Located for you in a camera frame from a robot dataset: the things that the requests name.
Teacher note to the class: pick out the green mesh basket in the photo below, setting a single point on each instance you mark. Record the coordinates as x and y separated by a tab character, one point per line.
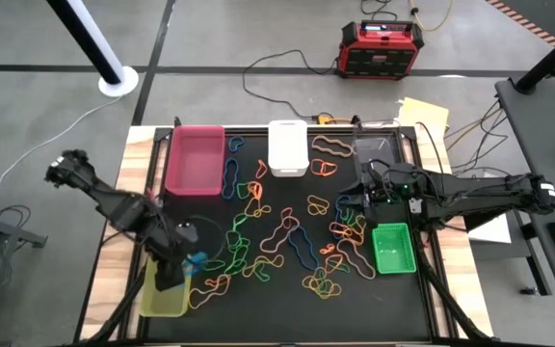
393	250

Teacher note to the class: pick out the white paper sheet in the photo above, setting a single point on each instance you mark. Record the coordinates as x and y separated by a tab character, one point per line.
492	233

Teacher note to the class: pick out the red black power station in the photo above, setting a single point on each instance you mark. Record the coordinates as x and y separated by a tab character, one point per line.
378	53

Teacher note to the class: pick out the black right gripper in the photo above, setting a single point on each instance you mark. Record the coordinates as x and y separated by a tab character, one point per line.
388	185

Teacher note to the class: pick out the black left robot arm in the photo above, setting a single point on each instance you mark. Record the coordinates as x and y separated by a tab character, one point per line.
113	202

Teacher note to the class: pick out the manila paper folder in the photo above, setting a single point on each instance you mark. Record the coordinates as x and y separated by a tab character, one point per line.
424	115

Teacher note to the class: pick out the white plastic basket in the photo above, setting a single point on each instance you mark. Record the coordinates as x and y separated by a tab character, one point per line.
287	144

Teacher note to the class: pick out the small black floor object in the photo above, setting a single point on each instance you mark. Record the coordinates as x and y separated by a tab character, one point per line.
528	291

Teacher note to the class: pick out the clear plastic bin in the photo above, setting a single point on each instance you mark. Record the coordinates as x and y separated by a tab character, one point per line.
378	144

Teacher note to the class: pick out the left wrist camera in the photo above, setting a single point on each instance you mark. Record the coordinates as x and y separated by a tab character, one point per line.
186	230

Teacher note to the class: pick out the yellow rubber band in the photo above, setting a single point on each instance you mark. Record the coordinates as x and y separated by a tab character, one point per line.
340	289
269	209
282	260
309	206
364	226

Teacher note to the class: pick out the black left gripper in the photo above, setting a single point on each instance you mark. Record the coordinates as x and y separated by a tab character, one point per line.
166	250

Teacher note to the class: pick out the long blue rubber band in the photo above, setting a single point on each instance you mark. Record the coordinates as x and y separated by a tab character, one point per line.
224	188
291	237

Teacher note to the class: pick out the pink plastic basket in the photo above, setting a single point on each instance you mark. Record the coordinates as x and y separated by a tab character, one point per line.
195	159

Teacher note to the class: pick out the dark table mat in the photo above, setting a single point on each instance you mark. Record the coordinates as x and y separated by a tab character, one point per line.
282	318

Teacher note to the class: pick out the black floor stand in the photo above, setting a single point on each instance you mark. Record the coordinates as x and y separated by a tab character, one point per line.
5	232

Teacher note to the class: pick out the yellow translucent basket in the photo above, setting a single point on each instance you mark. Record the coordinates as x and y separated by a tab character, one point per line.
162	303

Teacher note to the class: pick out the orange extension plug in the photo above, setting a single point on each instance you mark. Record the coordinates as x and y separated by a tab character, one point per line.
325	118

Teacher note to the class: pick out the black diagonal pole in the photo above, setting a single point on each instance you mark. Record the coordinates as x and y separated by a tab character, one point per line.
552	58

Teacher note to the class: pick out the small orange rubber band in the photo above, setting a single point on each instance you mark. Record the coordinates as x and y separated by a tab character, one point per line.
328	249

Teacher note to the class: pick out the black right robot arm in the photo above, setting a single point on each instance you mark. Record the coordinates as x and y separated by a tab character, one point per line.
475	193

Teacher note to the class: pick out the black white pole stand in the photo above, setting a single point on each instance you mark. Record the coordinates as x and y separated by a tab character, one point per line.
119	87

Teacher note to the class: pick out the small blue rubber band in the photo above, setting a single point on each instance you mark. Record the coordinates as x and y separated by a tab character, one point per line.
229	143

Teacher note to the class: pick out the black metal table frame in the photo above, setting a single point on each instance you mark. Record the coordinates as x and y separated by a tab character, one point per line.
451	308

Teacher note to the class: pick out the grey side table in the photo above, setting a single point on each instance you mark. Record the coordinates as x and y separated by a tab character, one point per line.
542	135

